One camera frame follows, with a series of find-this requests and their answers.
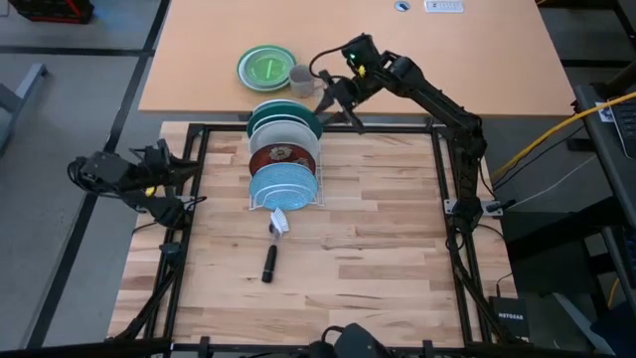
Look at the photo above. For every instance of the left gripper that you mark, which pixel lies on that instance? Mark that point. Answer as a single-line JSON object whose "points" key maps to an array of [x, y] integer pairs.
{"points": [[151, 176]]}

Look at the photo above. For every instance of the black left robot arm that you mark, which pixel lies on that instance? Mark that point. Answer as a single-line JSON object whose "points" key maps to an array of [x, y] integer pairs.
{"points": [[104, 174]]}

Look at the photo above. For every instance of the black keyboard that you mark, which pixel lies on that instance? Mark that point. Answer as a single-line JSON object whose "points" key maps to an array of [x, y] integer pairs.
{"points": [[627, 129]]}

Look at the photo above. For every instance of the dark side desk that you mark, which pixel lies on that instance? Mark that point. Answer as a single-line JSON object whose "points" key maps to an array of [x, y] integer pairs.
{"points": [[603, 164]]}

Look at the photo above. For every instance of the bright green small plate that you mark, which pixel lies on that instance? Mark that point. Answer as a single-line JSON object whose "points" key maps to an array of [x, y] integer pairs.
{"points": [[266, 67]]}

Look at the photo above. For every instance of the teal green plate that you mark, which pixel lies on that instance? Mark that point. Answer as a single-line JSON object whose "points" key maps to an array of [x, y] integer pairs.
{"points": [[293, 113]]}

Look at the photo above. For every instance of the black aluminium rig frame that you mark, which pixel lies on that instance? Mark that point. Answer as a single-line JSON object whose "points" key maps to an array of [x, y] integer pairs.
{"points": [[387, 129]]}

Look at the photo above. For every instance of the red floral plate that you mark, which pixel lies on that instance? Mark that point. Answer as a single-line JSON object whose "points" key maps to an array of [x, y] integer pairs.
{"points": [[280, 154]]}

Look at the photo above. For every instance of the light wooden desk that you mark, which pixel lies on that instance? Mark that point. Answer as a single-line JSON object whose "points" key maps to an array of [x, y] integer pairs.
{"points": [[472, 59]]}

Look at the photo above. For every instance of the dark round frame mount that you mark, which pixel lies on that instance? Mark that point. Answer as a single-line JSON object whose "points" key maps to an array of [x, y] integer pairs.
{"points": [[173, 253]]}

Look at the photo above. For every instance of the light blue plate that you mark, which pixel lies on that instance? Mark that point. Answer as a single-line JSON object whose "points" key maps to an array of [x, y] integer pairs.
{"points": [[283, 186]]}

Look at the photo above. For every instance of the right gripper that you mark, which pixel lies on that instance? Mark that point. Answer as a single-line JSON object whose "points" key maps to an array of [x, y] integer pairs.
{"points": [[348, 87]]}

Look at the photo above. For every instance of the black rounded device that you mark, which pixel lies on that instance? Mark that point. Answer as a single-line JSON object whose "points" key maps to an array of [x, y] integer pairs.
{"points": [[363, 343]]}

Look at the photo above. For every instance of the white power strip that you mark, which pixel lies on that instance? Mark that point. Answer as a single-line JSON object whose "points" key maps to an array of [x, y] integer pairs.
{"points": [[443, 6]]}

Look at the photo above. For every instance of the grey chair base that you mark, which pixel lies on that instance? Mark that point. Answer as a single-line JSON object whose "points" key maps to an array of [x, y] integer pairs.
{"points": [[20, 94]]}

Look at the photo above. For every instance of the large off-white plate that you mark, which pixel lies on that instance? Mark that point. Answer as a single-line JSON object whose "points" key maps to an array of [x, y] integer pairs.
{"points": [[285, 133]]}

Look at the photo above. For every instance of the black network switch box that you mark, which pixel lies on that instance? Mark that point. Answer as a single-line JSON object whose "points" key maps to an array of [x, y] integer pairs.
{"points": [[509, 318]]}

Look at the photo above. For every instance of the white paper label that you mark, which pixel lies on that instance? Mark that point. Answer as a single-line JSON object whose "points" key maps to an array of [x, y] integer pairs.
{"points": [[604, 112]]}

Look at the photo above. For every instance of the grey speckled mug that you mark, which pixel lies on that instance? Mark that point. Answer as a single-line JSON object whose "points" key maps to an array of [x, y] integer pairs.
{"points": [[299, 82]]}

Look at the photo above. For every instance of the red and black crate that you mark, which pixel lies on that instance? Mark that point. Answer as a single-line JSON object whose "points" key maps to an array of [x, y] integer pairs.
{"points": [[49, 10]]}

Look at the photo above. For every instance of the dark green rimmed plate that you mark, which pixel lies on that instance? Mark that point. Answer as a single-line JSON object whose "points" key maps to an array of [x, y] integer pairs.
{"points": [[240, 69]]}

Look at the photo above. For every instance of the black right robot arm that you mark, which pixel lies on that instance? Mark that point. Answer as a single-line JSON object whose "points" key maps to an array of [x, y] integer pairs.
{"points": [[437, 99]]}

